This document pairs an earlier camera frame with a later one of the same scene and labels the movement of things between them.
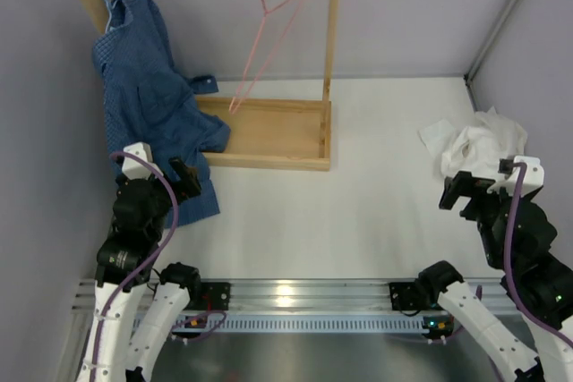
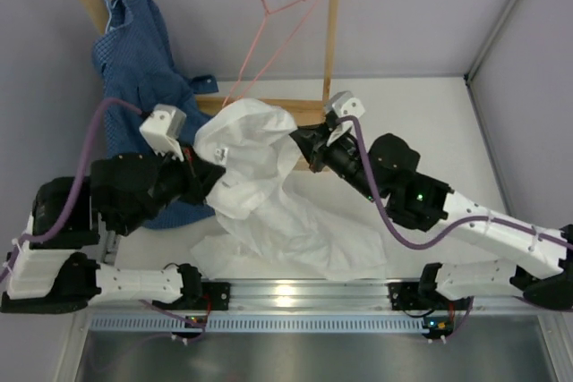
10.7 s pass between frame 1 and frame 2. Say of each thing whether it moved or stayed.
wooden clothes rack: stayed
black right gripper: moved
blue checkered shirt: stayed
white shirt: moved
